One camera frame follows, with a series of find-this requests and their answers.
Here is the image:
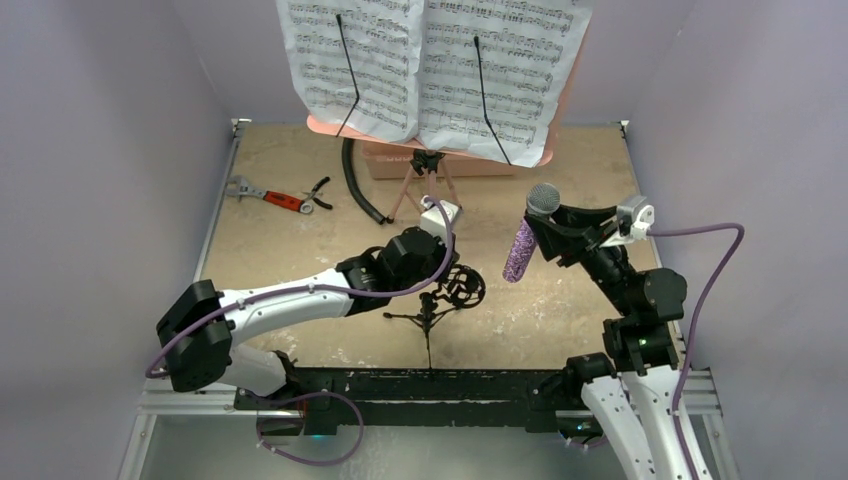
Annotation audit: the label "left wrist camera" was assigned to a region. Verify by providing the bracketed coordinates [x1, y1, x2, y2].
[419, 196, 462, 240]

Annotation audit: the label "black curved hose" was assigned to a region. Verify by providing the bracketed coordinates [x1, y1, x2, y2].
[341, 137, 388, 225]

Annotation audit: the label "purple cable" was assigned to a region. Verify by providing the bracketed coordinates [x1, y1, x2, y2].
[144, 197, 457, 380]
[645, 223, 747, 480]

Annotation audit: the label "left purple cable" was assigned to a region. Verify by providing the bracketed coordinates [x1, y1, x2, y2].
[144, 197, 457, 380]

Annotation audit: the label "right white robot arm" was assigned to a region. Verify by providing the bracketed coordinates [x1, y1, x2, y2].
[524, 197, 711, 479]

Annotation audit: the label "pink folding music stand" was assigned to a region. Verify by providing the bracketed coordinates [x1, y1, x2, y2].
[305, 19, 594, 223]

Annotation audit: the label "black handled pliers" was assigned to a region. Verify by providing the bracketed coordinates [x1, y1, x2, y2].
[304, 176, 334, 210]

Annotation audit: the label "red handled adjustable wrench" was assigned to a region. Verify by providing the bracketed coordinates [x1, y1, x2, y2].
[224, 175, 314, 215]

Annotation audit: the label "purple glitter microphone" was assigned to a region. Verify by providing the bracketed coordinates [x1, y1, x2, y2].
[502, 183, 561, 283]

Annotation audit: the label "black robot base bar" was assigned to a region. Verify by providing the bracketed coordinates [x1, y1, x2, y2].
[234, 367, 602, 438]

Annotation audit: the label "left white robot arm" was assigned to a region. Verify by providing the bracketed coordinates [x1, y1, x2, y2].
[145, 227, 458, 409]

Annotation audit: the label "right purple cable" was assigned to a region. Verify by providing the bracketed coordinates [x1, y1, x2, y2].
[645, 223, 747, 480]

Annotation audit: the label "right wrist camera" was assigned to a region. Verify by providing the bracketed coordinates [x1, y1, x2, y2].
[600, 195, 655, 248]

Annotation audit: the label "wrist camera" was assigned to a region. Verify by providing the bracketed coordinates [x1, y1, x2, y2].
[419, 196, 462, 240]
[600, 195, 655, 248]

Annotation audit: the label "sheet music page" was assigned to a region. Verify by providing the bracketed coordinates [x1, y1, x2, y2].
[276, 0, 424, 143]
[418, 1, 594, 168]

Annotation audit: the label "pink plastic storage box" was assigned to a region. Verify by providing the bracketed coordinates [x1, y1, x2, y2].
[360, 141, 518, 180]

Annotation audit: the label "black microphone tripod stand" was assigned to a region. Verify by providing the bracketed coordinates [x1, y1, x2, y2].
[382, 264, 487, 369]

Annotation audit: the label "aluminium table frame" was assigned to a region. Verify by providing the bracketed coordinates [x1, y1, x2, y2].
[117, 117, 740, 480]

